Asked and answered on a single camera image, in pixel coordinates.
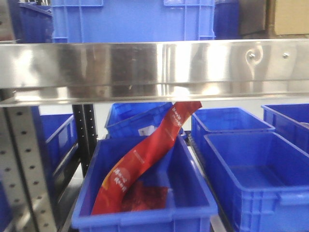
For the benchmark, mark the red snack packet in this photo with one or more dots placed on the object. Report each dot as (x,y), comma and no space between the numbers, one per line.
(141,157)

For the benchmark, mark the blue bin rear centre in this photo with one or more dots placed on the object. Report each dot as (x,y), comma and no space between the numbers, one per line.
(135,119)

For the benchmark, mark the blue bin rear right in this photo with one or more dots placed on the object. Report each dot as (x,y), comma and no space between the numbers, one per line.
(224,120)

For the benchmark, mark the blue bin with packet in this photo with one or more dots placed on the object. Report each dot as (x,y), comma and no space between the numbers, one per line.
(189,205)

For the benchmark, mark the blue bin left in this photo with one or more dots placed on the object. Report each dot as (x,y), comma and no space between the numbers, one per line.
(59,137)

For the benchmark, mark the blue bin front right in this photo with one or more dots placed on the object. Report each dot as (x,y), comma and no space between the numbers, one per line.
(260,179)

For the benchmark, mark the blue bin far right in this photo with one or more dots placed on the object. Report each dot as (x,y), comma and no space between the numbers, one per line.
(291,121)

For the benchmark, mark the black rack upright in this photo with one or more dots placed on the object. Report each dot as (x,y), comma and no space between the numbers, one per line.
(84,116)

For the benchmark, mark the stainless steel shelf beam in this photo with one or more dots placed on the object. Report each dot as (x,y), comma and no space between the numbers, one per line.
(67,73)

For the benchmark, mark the large blue crate on shelf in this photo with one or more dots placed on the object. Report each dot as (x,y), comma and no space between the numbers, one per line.
(125,21)

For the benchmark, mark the perforated steel upright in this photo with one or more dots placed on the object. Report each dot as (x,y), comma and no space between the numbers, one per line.
(26,171)

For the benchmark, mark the brown cardboard box on shelf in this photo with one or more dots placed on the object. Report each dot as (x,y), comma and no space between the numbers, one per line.
(274,19)

